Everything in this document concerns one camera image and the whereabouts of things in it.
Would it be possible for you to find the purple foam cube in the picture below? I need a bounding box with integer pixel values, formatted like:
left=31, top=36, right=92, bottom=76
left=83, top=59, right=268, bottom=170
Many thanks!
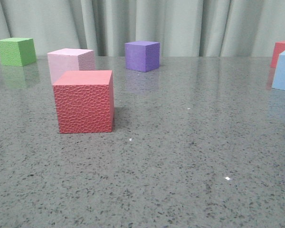
left=124, top=41, right=160, bottom=72

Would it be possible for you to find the red textured foam cube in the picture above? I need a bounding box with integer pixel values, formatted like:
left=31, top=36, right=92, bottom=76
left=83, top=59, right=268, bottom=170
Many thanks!
left=52, top=70, right=114, bottom=133

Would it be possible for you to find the pink foam cube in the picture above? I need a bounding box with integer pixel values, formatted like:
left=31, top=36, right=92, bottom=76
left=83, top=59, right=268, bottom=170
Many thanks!
left=47, top=48, right=95, bottom=84

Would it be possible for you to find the grey-green curtain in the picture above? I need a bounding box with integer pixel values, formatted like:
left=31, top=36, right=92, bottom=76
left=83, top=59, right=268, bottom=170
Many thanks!
left=0, top=0, right=285, bottom=57

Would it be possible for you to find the green foam cube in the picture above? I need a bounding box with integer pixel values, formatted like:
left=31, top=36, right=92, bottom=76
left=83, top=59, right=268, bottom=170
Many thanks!
left=0, top=38, right=37, bottom=67

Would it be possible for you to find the red foam cube far right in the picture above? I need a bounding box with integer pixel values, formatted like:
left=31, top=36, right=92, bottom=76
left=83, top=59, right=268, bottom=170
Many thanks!
left=270, top=40, right=285, bottom=68

